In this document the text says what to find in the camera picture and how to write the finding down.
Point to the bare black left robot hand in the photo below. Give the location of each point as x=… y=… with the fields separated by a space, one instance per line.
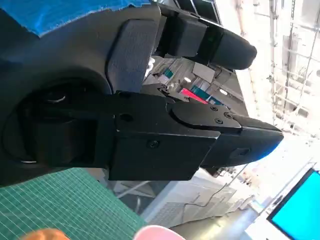
x=75 y=100

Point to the long orange toy bread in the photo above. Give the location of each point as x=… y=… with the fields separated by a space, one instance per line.
x=46 y=235

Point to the pink bowl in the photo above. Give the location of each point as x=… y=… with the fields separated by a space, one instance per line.
x=160 y=233

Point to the green cutting mat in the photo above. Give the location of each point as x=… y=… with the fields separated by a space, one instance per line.
x=50 y=200

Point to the monitor with pink screen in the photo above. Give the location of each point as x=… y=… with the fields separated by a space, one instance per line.
x=192 y=96

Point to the monitor with blue screen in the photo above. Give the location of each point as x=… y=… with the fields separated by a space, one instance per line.
x=300 y=212

